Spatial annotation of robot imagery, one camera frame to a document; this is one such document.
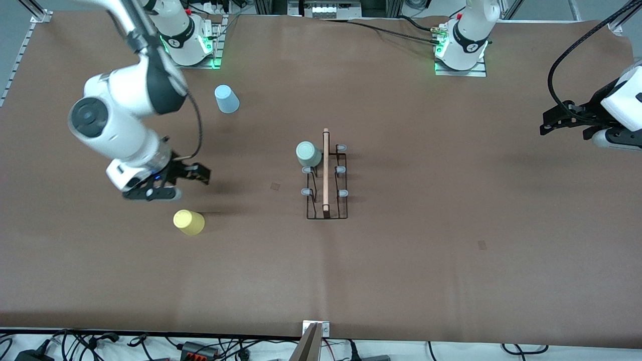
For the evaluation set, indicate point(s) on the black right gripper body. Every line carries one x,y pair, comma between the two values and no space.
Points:
179,169

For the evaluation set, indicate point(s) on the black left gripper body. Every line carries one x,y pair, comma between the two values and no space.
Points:
585,116

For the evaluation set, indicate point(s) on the pale green plastic cup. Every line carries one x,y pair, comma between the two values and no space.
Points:
307,153

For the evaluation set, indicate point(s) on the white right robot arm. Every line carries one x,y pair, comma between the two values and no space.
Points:
125,135

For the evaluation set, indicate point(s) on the yellow plastic cup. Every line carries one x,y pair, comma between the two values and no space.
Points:
189,222

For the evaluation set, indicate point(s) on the light blue plastic cup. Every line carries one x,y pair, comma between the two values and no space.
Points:
226,100

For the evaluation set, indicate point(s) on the aluminium extrusion bar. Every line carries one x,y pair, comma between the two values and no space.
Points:
512,7
35,11
624,16

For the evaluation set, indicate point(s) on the brown table cover sheet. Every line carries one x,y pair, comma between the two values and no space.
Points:
321,281

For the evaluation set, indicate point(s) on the white power strip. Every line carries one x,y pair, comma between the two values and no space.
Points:
215,6

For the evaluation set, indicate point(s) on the black orange power brick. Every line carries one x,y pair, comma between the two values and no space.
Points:
198,350

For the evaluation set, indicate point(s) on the grey aluminium profile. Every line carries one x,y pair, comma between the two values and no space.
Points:
307,348

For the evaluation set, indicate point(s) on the black power plug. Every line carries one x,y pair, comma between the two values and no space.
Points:
355,351

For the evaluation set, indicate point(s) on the black power adapter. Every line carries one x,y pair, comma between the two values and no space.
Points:
32,356

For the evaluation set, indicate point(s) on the grey flat box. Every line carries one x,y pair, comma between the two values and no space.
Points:
375,358

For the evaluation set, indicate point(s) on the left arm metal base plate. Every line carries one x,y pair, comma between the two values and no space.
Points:
482,67

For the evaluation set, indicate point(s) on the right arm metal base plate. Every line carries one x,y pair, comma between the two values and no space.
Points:
219,45

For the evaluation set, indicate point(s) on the slotted aluminium side rail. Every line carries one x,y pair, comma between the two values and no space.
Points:
20,55

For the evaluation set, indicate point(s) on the small metal corner bracket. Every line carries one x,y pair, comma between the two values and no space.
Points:
325,329

